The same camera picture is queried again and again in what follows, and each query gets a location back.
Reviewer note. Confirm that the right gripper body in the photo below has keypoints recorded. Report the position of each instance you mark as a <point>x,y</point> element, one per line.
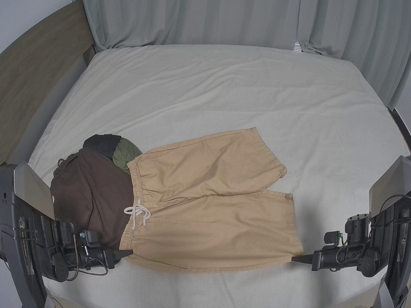
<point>327,258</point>

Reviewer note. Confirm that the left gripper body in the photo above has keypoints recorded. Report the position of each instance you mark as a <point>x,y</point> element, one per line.
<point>102,258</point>

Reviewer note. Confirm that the tan shorts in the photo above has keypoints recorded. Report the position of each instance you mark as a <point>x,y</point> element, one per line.
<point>208,204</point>

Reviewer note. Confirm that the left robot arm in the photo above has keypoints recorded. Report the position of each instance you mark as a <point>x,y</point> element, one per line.
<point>29,188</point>

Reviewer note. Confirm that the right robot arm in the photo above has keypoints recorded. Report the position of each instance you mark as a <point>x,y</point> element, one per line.
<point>385,184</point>

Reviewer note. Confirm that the bed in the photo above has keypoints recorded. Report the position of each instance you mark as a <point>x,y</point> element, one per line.
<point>224,91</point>

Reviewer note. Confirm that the brown garment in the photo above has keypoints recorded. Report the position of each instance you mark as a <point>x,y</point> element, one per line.
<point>96,197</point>

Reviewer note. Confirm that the green garment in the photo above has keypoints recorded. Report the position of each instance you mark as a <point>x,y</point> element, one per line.
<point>123,156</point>

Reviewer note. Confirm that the black garment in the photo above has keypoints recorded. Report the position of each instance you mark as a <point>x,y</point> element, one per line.
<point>99,144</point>

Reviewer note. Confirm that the grey-green curtain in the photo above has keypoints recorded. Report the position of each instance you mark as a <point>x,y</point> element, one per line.
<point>192,11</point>
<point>359,18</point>

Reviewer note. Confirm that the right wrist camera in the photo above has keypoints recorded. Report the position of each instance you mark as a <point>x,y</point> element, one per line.
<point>330,237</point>

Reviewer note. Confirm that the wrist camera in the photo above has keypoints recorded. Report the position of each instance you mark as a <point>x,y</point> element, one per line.
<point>91,237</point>
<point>330,237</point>

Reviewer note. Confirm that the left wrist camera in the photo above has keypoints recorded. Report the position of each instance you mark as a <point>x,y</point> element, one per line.
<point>91,237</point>

